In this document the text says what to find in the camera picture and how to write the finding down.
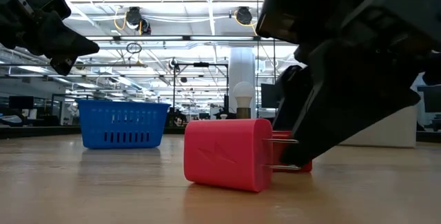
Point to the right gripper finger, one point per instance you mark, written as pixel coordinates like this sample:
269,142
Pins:
344,96
293,93

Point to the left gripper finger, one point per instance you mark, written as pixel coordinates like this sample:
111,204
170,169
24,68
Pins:
58,43

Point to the bright pinkish red wall charger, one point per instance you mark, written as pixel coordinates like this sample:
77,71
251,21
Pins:
224,155

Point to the black monitor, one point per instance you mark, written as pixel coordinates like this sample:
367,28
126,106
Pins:
268,96
432,98
21,102

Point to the white light bulb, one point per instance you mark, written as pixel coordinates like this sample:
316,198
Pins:
244,93

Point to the white round column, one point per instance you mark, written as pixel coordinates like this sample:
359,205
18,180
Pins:
241,65

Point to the white plastic bin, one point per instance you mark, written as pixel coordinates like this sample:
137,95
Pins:
396,131

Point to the blue plastic basket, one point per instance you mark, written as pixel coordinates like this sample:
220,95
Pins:
120,124

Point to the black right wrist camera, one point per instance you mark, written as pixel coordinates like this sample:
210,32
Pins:
299,7

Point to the black background frame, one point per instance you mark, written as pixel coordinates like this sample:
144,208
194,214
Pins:
201,64

